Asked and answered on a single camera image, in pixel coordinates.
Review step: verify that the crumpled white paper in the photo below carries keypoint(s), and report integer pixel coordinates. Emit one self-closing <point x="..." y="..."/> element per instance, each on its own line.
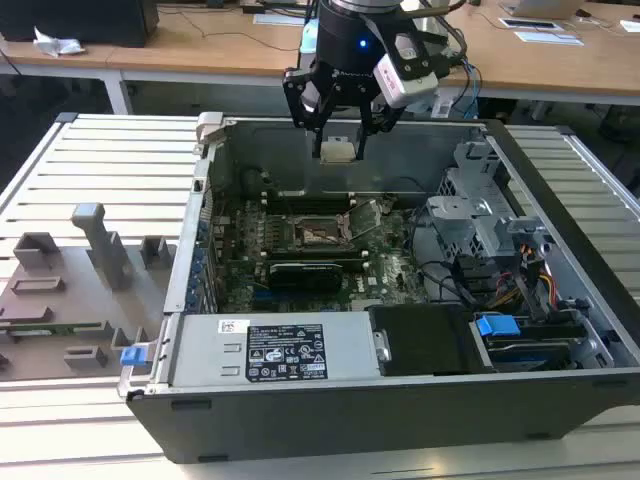
<point x="57" y="45"/>

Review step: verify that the black computer tower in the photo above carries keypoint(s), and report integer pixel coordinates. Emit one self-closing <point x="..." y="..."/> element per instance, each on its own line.
<point x="75" y="20"/>

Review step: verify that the grey parts rack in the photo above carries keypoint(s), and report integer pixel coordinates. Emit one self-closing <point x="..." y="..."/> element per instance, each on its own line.
<point x="75" y="280"/>

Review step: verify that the black plastic shroud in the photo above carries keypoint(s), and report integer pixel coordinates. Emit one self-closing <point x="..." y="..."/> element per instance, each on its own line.
<point x="425" y="340"/>

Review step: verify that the blue plastic latch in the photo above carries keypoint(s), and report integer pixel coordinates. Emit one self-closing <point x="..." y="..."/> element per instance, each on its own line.
<point x="135" y="356"/>

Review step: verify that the blue disk carrier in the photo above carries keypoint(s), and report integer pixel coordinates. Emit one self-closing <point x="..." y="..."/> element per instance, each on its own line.
<point x="497" y="327"/>

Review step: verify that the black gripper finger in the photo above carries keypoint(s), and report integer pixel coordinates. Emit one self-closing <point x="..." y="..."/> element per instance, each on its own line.
<point x="382" y="117"/>
<point x="305" y="100"/>

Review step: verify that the CPU socket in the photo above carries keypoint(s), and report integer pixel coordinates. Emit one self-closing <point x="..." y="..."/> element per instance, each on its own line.
<point x="320" y="235"/>

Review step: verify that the black RAM stick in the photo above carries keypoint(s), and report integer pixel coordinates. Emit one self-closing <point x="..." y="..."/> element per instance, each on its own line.
<point x="310" y="202"/>

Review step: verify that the white paper sheet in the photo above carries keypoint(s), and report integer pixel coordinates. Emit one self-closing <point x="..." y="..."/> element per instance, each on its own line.
<point x="547" y="37"/>

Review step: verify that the grey power supply unit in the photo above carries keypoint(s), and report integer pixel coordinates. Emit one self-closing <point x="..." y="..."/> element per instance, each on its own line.
<point x="200" y="350"/>

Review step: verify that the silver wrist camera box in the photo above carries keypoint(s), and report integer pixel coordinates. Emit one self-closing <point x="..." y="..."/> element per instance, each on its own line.
<point x="405" y="85"/>

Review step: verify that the green motherboard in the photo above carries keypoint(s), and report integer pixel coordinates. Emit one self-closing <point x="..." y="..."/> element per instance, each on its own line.
<point x="385" y="270"/>

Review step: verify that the wooden desk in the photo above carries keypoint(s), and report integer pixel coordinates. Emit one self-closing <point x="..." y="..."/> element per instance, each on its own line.
<point x="200" y="45"/>
<point x="550" y="65"/>

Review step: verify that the green RAM stick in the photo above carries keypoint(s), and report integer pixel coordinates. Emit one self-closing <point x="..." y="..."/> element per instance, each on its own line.
<point x="60" y="327"/>

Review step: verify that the black mesh bin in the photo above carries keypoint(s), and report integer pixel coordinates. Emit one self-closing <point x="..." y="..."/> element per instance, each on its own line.
<point x="620" y="125"/>

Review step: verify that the metal drive cage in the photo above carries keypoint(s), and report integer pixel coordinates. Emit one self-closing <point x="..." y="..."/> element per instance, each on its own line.
<point x="460" y="220"/>

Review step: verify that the grey case latch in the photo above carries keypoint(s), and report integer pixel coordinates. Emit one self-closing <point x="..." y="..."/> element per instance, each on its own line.
<point x="209" y="125"/>

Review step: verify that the black graphics card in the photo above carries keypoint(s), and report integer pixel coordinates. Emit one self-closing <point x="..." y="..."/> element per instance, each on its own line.
<point x="305" y="277"/>

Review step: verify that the small white box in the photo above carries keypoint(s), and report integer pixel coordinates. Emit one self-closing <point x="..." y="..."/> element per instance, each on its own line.
<point x="442" y="107"/>

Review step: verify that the black open PC case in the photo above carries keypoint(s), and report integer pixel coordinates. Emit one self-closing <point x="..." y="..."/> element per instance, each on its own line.
<point x="350" y="425"/>

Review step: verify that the silver square CPU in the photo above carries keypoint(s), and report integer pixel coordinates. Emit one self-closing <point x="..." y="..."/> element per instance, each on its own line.
<point x="337" y="150"/>

